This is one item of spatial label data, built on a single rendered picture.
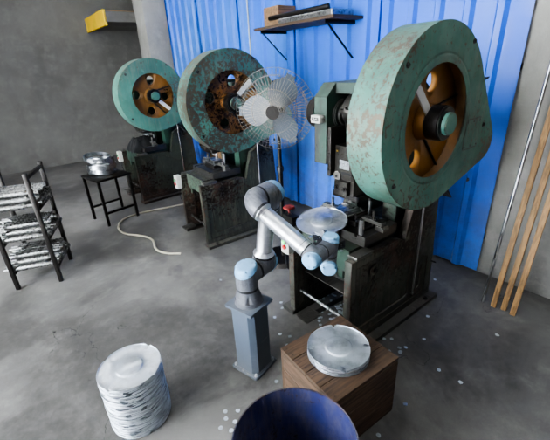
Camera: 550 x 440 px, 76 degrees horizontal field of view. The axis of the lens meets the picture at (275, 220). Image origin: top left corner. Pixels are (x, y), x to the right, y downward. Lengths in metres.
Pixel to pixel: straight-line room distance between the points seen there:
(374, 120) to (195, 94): 1.75
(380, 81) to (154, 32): 5.53
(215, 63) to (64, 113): 5.34
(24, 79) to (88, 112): 1.10
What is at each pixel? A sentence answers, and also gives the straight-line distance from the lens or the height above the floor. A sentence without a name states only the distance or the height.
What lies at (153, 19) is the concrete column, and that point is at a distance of 6.76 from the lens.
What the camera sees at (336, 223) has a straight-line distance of 1.98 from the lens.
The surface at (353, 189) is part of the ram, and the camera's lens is 2.05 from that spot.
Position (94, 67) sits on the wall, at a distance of 8.10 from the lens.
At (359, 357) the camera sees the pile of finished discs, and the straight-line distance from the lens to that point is 1.73.
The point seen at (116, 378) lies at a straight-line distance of 1.92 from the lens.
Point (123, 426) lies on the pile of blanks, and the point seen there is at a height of 0.08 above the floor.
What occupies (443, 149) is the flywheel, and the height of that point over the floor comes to 1.16.
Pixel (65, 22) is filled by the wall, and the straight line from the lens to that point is 8.09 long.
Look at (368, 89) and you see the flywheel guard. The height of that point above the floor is 1.50.
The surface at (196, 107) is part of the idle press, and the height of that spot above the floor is 1.33.
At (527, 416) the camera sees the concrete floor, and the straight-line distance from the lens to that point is 2.29.
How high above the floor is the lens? 1.61
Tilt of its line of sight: 24 degrees down
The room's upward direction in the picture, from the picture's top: 3 degrees counter-clockwise
